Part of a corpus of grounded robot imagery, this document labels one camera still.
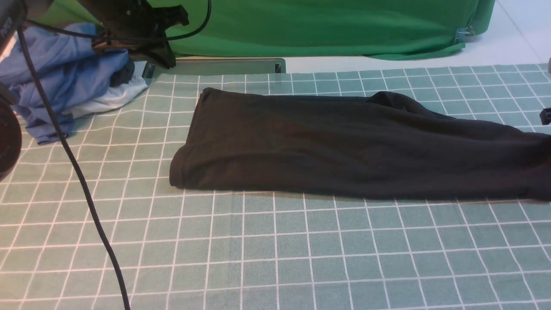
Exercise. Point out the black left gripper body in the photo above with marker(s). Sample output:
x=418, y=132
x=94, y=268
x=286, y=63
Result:
x=133, y=23

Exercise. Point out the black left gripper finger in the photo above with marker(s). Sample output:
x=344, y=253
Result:
x=158, y=53

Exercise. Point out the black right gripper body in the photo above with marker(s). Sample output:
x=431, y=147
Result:
x=545, y=116

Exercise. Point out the dark gray long-sleeve top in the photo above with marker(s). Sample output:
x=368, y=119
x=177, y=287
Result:
x=387, y=146

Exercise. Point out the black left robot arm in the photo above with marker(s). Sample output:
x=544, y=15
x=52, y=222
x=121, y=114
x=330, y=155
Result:
x=16, y=17

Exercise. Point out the gray metal tray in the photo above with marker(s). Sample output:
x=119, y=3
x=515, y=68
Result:
x=218, y=67

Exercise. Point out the blue crumpled garment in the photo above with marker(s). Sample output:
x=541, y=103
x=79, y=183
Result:
x=71, y=72

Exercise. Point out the metal binder clip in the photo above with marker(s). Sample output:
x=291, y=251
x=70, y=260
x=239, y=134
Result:
x=463, y=34

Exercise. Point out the green backdrop cloth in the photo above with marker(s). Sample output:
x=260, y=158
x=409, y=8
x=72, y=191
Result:
x=396, y=30

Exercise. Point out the green checkered tablecloth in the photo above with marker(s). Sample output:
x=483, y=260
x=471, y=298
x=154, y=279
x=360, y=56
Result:
x=189, y=250

